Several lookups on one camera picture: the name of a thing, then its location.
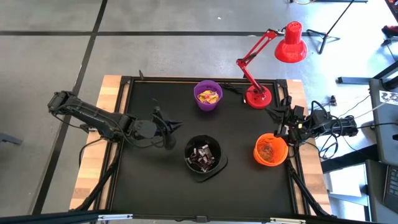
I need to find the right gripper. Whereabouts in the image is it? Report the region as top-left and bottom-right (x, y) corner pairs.
(265, 95), (309, 146)

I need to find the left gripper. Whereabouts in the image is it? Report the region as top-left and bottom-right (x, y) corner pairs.
(130, 106), (183, 151)

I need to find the orange jack-o-lantern bucket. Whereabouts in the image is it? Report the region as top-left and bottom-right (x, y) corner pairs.
(252, 133), (289, 167)

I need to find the red desk lamp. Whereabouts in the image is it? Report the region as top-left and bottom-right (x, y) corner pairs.
(236, 21), (309, 110)

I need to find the purple plastic bucket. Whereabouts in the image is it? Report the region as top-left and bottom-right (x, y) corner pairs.
(193, 80), (224, 112)

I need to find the black jack-o-lantern bucket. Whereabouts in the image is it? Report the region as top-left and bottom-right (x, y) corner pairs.
(184, 134), (229, 183)

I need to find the black desk leg base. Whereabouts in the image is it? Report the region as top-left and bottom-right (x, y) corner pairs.
(338, 60), (398, 91)

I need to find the black tripod stand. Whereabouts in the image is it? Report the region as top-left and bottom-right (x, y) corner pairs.
(306, 0), (357, 55)

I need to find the grey side desk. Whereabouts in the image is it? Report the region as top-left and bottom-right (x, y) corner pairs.
(368, 77), (398, 166)

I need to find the white printed sign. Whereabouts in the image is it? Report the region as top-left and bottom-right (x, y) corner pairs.
(379, 90), (398, 106)

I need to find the grey laptop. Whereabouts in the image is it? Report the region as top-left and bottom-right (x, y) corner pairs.
(382, 164), (398, 215)

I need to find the person's red shoe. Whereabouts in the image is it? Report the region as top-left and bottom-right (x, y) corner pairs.
(381, 24), (398, 39)

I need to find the black overhead beam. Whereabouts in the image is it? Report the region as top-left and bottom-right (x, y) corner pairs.
(0, 210), (134, 224)

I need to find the grey chair foot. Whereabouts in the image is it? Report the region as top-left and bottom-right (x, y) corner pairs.
(0, 133), (24, 146)

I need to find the black lamp power cable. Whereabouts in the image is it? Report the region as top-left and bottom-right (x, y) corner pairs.
(221, 82), (248, 103)

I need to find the black aluminium table frame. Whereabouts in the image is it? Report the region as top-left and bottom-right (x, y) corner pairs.
(70, 70), (335, 224)

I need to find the silver post bracket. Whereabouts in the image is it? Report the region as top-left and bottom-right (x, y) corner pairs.
(269, 217), (307, 224)
(97, 213), (134, 222)

